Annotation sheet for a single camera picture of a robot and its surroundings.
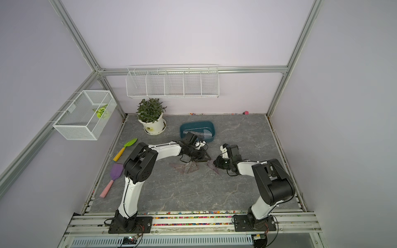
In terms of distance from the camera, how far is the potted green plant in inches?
38.8

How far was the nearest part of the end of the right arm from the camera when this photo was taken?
28.6 inches

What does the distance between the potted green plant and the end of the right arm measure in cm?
46
